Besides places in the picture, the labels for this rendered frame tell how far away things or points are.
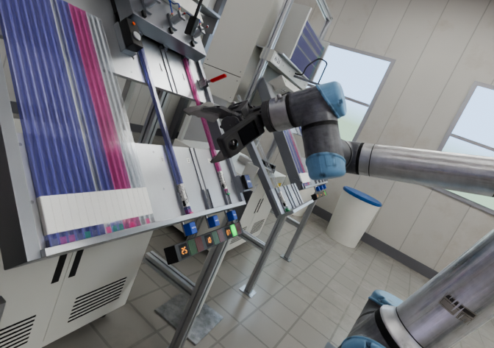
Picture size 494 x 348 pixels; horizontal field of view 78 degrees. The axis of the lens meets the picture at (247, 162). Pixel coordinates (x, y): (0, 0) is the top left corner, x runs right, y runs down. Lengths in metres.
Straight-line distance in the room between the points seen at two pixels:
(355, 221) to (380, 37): 2.40
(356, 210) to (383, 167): 2.93
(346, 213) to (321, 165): 3.06
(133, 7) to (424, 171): 0.79
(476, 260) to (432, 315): 0.11
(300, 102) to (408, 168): 0.26
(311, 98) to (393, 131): 3.66
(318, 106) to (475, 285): 0.38
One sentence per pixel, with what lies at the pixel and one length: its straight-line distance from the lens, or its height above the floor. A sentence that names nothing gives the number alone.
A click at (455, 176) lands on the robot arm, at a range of 0.70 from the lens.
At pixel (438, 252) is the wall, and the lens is 4.32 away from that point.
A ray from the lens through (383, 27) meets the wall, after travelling 4.65.
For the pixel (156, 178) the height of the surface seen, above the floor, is 0.79.
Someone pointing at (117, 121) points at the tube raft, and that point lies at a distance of 0.73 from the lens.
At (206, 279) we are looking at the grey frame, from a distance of 1.21.
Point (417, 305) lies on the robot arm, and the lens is 0.61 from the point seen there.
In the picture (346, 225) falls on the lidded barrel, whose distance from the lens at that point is 3.68.
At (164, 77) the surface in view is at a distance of 0.97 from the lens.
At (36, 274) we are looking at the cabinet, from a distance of 1.07.
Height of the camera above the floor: 1.04
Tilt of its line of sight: 10 degrees down
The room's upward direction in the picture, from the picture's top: 23 degrees clockwise
